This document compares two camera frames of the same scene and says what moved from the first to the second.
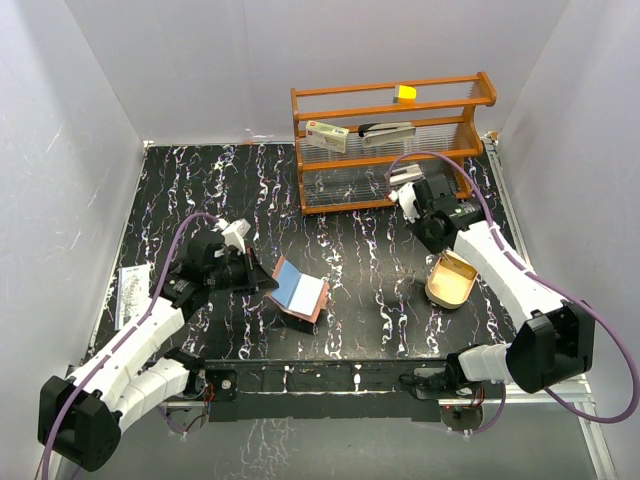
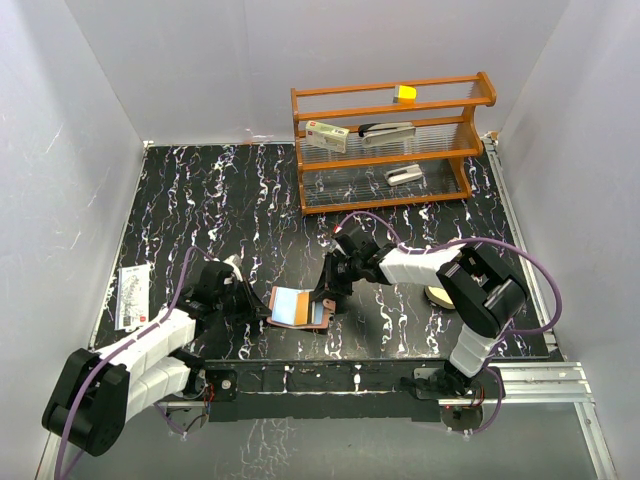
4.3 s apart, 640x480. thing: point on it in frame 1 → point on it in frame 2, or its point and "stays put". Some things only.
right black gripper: (433, 247) → (329, 286)
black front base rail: (319, 388) stays put
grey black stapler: (381, 133) stays put
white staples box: (326, 136) stays put
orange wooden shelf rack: (359, 145) stays put
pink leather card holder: (301, 295) → (329, 306)
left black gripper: (254, 272) → (254, 308)
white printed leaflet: (132, 292) stays put
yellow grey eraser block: (404, 94) stays put
